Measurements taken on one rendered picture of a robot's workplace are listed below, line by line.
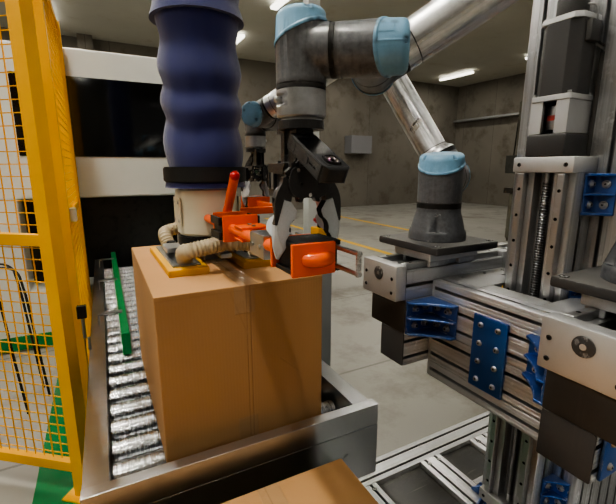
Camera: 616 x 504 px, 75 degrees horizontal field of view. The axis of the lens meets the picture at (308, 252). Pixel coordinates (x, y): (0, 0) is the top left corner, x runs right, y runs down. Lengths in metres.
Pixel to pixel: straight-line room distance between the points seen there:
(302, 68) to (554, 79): 0.60
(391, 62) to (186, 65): 0.62
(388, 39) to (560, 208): 0.56
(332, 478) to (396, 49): 0.86
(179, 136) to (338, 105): 11.65
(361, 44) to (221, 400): 0.79
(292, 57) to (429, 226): 0.62
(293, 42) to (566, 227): 0.69
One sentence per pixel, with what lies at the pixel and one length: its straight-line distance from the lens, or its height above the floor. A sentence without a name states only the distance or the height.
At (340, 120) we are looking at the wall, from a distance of 12.66.
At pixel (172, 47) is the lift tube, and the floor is 1.52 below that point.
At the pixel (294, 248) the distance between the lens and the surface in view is 0.58.
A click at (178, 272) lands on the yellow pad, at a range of 1.02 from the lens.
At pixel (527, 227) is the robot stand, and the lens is 1.06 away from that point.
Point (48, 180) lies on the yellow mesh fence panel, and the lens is 1.55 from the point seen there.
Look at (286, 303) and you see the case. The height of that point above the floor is 0.91.
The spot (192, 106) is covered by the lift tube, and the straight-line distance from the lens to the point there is 1.09.
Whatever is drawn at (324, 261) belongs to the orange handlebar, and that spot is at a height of 1.10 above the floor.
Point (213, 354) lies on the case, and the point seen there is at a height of 0.82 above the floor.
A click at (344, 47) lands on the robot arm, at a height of 1.39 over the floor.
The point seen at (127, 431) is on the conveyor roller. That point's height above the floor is 0.53.
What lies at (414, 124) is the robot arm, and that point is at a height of 1.35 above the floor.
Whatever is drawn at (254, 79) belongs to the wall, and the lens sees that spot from 11.58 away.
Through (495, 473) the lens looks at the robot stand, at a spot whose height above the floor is 0.42.
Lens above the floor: 1.23
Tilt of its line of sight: 12 degrees down
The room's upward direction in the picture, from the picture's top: straight up
